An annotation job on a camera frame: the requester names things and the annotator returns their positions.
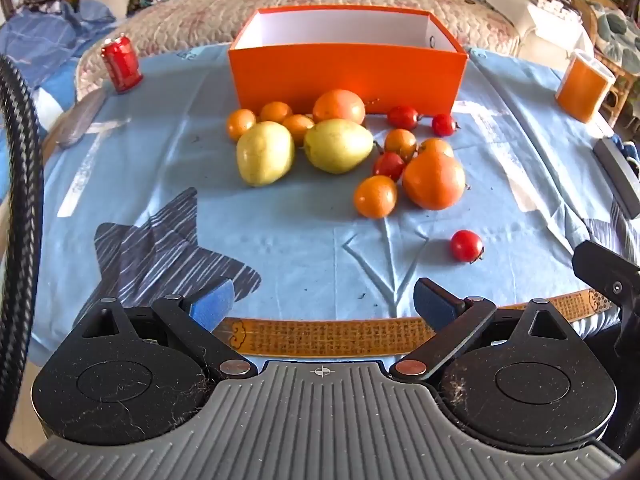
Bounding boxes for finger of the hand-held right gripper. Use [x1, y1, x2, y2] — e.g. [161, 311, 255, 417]
[572, 240, 640, 328]

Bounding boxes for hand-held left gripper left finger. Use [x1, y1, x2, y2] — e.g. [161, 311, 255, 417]
[80, 280, 257, 379]

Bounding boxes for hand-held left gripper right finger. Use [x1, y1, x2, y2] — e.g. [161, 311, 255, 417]
[390, 277, 573, 381]

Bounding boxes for small orange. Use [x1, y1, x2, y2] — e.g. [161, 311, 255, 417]
[226, 109, 257, 142]
[383, 128, 418, 161]
[418, 137, 455, 158]
[353, 175, 398, 219]
[281, 114, 315, 147]
[259, 101, 293, 124]

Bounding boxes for large pear-shaped orange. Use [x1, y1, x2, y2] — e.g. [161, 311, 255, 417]
[402, 152, 466, 211]

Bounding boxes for yellow-green pear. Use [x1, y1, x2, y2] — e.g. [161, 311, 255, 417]
[236, 121, 296, 187]
[303, 118, 375, 175]

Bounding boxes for large round orange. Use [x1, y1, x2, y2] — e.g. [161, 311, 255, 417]
[312, 89, 366, 127]

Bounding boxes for orange cardboard box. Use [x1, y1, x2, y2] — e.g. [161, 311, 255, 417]
[228, 6, 468, 117]

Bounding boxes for small blue object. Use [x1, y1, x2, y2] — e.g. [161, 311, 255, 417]
[612, 135, 640, 171]

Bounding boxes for orange plastic cup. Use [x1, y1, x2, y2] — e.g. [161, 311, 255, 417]
[556, 49, 617, 123]

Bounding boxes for patterned chair cushion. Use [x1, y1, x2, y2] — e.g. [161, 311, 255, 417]
[582, 0, 640, 68]

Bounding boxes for red soda can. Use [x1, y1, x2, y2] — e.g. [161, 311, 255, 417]
[101, 36, 144, 94]

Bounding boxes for row of small white boxes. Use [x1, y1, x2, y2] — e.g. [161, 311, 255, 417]
[542, 0, 583, 16]

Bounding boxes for crumpled blue sheet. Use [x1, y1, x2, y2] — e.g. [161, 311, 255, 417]
[0, 0, 121, 201]

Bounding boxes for black braided cable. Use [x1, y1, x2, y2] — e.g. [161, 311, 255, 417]
[0, 54, 47, 446]

